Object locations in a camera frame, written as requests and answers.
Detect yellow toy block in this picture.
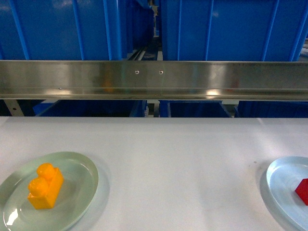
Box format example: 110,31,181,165
27,163,64,210

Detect red toy block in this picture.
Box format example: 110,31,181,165
295,178,308,206

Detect lower blue bin right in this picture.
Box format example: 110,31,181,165
159,100,232,118

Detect steel shelf rack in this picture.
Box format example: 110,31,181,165
0,61,308,101

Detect large blue bin right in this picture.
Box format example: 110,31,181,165
160,0,308,62

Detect large blue bin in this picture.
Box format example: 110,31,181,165
160,0,308,62
0,0,154,60

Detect green plate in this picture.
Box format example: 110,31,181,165
0,152,99,231

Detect lower blue bin left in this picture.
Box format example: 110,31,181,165
38,100,147,117

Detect light blue plate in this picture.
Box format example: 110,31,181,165
266,156,308,231

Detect large blue bin left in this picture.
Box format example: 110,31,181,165
0,0,154,60

